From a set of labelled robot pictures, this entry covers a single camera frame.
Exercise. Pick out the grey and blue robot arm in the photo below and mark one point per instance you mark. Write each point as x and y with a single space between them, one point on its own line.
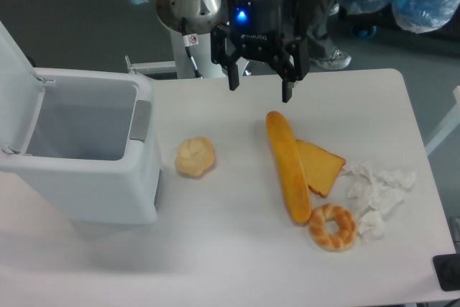
210 37

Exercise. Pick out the orange toast slice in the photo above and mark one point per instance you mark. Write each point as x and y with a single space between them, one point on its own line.
321 167

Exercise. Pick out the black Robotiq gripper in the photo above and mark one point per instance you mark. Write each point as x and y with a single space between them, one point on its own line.
254 32

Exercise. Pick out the long orange baguette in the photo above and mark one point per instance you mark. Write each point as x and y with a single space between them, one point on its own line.
290 167

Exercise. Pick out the white frame at right edge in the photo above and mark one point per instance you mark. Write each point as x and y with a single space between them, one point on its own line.
446 126

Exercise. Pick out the black device at table edge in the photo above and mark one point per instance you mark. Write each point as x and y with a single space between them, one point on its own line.
447 271

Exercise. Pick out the crumpled white tissue paper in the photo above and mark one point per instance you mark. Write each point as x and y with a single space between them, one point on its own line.
374 195

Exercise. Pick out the round pale bread roll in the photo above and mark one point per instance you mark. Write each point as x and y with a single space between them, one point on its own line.
195 156

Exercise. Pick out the braided ring bread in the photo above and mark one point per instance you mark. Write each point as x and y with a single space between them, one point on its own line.
333 227

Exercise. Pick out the black wheeled cart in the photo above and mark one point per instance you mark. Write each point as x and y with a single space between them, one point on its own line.
364 26

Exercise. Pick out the white open trash bin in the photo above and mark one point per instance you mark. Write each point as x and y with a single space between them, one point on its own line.
85 140

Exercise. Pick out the person in grey trousers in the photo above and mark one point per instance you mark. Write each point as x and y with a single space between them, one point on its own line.
310 23

